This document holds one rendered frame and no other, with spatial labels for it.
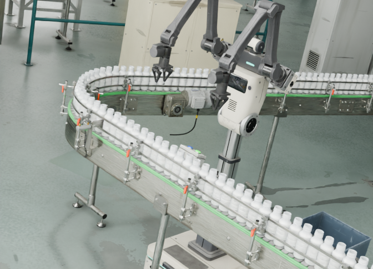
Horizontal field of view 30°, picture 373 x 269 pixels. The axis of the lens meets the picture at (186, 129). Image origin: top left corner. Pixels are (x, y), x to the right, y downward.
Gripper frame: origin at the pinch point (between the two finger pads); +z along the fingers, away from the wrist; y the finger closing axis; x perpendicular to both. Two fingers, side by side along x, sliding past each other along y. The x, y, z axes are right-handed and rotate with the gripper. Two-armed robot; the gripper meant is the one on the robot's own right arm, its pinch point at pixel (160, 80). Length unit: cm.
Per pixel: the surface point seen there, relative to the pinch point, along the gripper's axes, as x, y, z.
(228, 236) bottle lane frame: 85, 21, 49
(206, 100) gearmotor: -45, -98, 40
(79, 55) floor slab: -410, -276, 138
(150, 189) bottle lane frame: 27, 20, 51
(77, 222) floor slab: -78, -25, 140
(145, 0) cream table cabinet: -268, -237, 28
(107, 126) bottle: -18.4, 16.7, 33.5
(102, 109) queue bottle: -25.5, 15.8, 25.8
